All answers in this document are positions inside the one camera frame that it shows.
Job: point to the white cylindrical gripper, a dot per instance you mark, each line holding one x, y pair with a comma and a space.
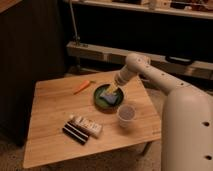
121, 79

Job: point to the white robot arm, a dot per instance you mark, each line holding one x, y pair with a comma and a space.
187, 117

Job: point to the green round plate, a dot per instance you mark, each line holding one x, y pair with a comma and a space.
101, 103

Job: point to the orange toy carrot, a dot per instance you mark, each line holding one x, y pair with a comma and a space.
82, 86

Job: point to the translucent plastic cup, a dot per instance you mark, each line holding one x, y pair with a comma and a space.
125, 115

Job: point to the white rectangular box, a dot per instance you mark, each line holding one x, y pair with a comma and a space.
89, 126

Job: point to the wooden table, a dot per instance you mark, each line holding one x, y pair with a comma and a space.
54, 102

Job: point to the metal pole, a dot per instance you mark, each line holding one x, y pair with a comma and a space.
76, 35

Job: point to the black striped box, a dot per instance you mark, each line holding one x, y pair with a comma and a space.
75, 133

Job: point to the upper shelf board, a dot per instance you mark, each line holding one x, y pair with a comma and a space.
140, 8

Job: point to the black handle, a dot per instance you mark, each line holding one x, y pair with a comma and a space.
180, 61

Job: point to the lower wooden shelf rail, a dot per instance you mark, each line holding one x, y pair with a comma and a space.
197, 69

